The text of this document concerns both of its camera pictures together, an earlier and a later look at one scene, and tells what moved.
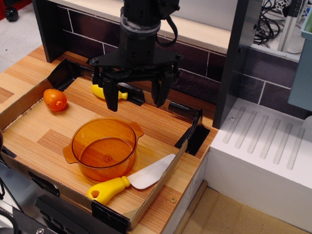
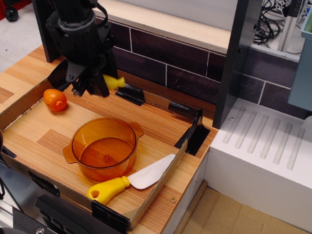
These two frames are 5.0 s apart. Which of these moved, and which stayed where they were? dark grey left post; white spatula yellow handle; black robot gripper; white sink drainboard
Moved: black robot gripper
Stayed: white sink drainboard; white spatula yellow handle; dark grey left post
